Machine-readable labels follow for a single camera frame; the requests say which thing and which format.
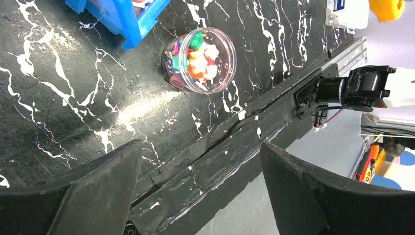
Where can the aluminium frame rail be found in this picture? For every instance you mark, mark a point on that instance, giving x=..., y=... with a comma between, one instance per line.
x=349, y=57

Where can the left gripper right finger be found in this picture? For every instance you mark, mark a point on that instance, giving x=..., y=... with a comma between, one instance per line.
x=309, y=200

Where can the orange black tool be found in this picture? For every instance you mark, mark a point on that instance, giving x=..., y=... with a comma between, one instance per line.
x=371, y=163

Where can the clear plastic compartment box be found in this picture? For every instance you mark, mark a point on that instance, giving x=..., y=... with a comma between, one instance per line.
x=347, y=14

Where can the clear round plastic jar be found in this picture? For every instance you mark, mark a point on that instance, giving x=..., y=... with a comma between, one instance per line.
x=202, y=61

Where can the orange plastic scoop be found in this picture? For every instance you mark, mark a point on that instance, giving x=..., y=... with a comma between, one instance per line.
x=387, y=10

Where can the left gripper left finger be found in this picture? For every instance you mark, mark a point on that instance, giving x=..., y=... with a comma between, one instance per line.
x=92, y=199

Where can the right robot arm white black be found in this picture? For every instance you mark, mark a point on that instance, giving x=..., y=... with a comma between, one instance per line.
x=364, y=89

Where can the blue plastic candy bin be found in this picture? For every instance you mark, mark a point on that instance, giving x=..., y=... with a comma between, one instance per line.
x=133, y=19

